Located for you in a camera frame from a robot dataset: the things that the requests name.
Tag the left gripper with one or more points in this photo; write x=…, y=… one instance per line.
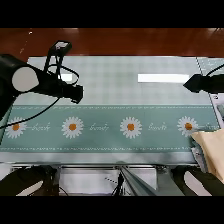
x=72, y=92

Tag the silver frame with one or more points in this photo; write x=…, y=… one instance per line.
x=140, y=186

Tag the yellow shirt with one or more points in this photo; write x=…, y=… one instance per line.
x=213, y=150

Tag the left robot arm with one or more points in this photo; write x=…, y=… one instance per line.
x=6, y=71

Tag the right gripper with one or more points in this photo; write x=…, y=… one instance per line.
x=196, y=84

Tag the light blue garment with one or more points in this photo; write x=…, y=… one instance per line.
x=201, y=152

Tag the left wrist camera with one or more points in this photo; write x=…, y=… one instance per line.
x=61, y=46

